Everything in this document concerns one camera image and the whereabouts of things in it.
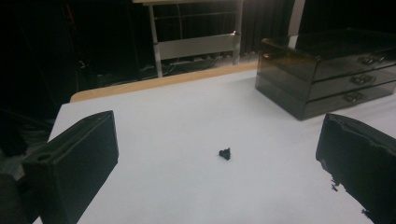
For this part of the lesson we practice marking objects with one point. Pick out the white upright post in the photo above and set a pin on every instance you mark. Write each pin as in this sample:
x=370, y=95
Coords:
x=297, y=18

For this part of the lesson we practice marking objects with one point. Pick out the small black clip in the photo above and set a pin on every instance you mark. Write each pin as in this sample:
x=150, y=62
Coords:
x=225, y=153

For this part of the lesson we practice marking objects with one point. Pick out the dark curtain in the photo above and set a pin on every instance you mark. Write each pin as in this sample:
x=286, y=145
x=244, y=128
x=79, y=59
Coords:
x=264, y=21

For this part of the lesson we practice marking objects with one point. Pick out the smoky acrylic drawer box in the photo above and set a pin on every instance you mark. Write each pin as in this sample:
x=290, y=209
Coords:
x=283, y=74

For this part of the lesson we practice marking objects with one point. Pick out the white table cover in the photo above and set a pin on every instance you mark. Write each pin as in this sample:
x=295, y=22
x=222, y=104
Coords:
x=193, y=118

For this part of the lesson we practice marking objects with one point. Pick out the grey metal frame stand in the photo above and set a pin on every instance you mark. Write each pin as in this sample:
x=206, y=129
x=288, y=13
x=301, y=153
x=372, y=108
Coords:
x=196, y=46

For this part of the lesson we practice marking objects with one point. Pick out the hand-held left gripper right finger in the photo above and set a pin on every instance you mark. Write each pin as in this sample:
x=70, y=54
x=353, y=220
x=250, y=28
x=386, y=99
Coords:
x=361, y=158

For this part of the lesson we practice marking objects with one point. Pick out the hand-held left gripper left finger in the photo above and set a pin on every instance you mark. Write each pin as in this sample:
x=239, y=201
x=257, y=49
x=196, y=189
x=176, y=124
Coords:
x=77, y=161

